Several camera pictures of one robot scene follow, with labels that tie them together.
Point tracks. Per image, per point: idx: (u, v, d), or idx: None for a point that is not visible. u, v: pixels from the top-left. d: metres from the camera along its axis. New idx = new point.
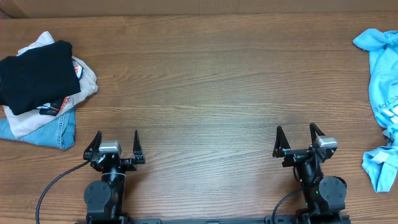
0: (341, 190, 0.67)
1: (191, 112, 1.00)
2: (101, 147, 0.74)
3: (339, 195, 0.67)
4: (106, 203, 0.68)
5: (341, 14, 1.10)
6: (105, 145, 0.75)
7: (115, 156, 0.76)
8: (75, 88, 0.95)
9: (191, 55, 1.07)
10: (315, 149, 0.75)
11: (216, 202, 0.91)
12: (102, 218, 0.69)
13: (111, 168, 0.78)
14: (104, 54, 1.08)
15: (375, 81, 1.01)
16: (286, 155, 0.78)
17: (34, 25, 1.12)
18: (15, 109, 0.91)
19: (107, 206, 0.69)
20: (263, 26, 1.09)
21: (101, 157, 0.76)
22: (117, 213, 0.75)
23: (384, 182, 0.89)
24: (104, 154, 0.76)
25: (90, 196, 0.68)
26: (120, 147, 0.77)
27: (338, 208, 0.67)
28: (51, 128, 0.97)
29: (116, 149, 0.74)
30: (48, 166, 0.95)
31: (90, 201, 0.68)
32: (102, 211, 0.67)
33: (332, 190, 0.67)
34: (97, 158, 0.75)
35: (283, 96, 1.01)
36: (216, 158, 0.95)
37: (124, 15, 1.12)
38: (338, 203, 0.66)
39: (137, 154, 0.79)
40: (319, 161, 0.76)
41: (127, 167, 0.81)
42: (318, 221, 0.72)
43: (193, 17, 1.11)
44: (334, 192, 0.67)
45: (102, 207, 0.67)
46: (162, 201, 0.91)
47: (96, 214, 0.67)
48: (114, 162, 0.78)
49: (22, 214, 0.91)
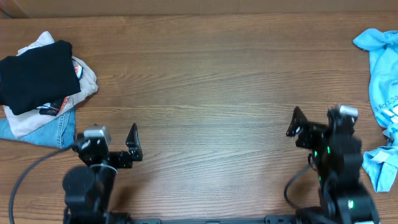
0: (355, 143, 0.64)
1: (191, 112, 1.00)
2: (86, 131, 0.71)
3: (355, 149, 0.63)
4: (87, 188, 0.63)
5: (342, 14, 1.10)
6: (91, 130, 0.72)
7: (101, 141, 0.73)
8: (74, 88, 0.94)
9: (190, 55, 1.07)
10: (334, 112, 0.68)
11: (216, 202, 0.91)
12: (82, 207, 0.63)
13: (100, 160, 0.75)
14: (104, 54, 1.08)
15: (375, 81, 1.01)
16: (302, 124, 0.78)
17: (35, 25, 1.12)
18: (15, 109, 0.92)
19: (89, 192, 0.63)
20: (263, 26, 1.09)
21: (85, 142, 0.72)
22: (102, 207, 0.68)
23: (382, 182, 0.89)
24: (88, 138, 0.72)
25: (70, 183, 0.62)
26: (107, 133, 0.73)
27: (356, 165, 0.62)
28: (51, 128, 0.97)
29: (102, 134, 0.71)
30: (48, 166, 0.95)
31: (70, 188, 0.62)
32: (82, 199, 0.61)
33: (346, 145, 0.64)
34: (80, 142, 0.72)
35: (283, 96, 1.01)
36: (216, 158, 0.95)
37: (124, 15, 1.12)
38: (354, 157, 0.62)
39: (130, 145, 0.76)
40: (337, 122, 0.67)
41: (118, 160, 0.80)
42: (339, 191, 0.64)
43: (193, 17, 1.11)
44: (348, 147, 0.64)
45: (83, 193, 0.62)
46: (162, 201, 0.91)
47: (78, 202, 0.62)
48: (101, 150, 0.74)
49: (22, 214, 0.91)
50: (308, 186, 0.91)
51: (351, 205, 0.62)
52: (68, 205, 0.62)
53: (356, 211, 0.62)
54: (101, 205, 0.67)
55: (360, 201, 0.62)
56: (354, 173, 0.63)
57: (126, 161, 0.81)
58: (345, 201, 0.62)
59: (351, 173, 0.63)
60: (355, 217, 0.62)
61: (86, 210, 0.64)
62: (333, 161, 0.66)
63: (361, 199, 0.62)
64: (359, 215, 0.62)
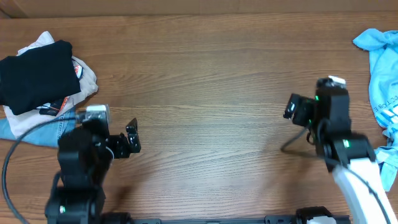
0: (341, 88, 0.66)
1: (191, 112, 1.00)
2: (88, 107, 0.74)
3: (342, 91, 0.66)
4: (82, 146, 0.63)
5: (342, 14, 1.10)
6: (93, 107, 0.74)
7: (102, 116, 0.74)
8: (75, 88, 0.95)
9: (190, 55, 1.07)
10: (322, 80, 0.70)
11: (216, 202, 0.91)
12: (74, 166, 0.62)
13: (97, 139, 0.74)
14: (104, 54, 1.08)
15: (375, 81, 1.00)
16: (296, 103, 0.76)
17: (34, 25, 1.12)
18: (15, 109, 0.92)
19: (83, 150, 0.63)
20: (263, 26, 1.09)
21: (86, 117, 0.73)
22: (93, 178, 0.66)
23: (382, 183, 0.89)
24: (89, 114, 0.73)
25: (67, 140, 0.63)
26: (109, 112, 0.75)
27: (344, 105, 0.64)
28: (51, 128, 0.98)
29: (104, 110, 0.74)
30: (48, 166, 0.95)
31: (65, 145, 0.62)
32: (75, 157, 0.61)
33: (334, 89, 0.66)
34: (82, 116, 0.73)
35: (283, 96, 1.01)
36: (216, 158, 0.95)
37: (124, 15, 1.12)
38: (342, 94, 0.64)
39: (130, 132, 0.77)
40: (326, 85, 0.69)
41: (117, 144, 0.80)
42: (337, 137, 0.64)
43: (193, 17, 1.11)
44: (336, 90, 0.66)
45: (78, 150, 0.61)
46: (162, 201, 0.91)
47: (70, 160, 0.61)
48: None
49: (22, 214, 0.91)
50: (307, 186, 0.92)
51: (347, 144, 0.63)
52: (61, 165, 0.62)
53: (352, 151, 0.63)
54: (93, 174, 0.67)
55: (356, 142, 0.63)
56: (344, 114, 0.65)
57: (124, 146, 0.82)
58: (341, 144, 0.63)
59: (341, 114, 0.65)
60: (351, 156, 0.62)
61: (78, 173, 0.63)
62: (323, 108, 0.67)
63: (357, 140, 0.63)
64: (356, 154, 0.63)
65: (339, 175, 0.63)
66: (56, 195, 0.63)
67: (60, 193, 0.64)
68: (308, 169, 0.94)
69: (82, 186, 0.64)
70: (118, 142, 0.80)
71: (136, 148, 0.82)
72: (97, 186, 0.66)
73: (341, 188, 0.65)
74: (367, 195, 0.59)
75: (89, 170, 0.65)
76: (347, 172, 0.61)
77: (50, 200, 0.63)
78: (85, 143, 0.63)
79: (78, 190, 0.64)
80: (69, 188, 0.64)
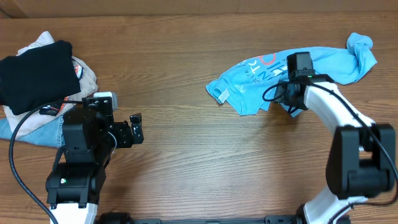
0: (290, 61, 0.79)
1: (191, 112, 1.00)
2: (96, 94, 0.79)
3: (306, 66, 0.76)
4: (87, 119, 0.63)
5: (341, 14, 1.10)
6: (101, 94, 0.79)
7: (107, 101, 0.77)
8: (75, 88, 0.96)
9: (191, 55, 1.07)
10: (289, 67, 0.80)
11: (216, 202, 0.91)
12: (78, 139, 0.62)
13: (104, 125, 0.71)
14: (104, 54, 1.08)
15: (336, 56, 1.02)
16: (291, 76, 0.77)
17: (35, 25, 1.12)
18: (15, 109, 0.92)
19: (88, 125, 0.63)
20: (263, 26, 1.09)
21: (92, 102, 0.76)
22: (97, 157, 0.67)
23: (214, 90, 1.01)
24: (97, 99, 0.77)
25: (72, 114, 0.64)
26: (113, 101, 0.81)
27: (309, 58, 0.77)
28: (51, 128, 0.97)
29: (110, 94, 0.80)
30: (48, 165, 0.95)
31: (70, 119, 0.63)
32: (79, 129, 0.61)
33: (306, 62, 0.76)
34: (89, 101, 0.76)
35: None
36: (216, 158, 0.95)
37: (124, 15, 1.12)
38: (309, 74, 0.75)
39: (133, 124, 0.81)
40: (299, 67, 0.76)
41: (120, 131, 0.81)
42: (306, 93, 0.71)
43: (193, 17, 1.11)
44: (307, 62, 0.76)
45: (82, 122, 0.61)
46: (162, 201, 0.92)
47: (74, 133, 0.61)
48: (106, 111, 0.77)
49: (22, 214, 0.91)
50: (307, 186, 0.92)
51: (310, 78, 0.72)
52: (65, 137, 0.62)
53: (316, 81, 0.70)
54: (96, 152, 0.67)
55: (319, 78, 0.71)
56: (309, 65, 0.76)
57: (128, 135, 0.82)
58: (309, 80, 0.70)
59: (307, 65, 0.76)
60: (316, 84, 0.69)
61: (79, 147, 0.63)
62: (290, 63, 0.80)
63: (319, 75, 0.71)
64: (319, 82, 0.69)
65: (308, 96, 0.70)
66: (58, 170, 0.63)
67: (63, 168, 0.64)
68: (308, 169, 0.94)
69: (84, 162, 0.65)
70: (122, 130, 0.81)
71: (139, 141, 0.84)
72: (99, 163, 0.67)
73: (313, 107, 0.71)
74: (328, 96, 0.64)
75: (92, 145, 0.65)
76: (312, 86, 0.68)
77: (51, 174, 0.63)
78: (89, 117, 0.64)
79: (79, 165, 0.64)
80: (71, 163, 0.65)
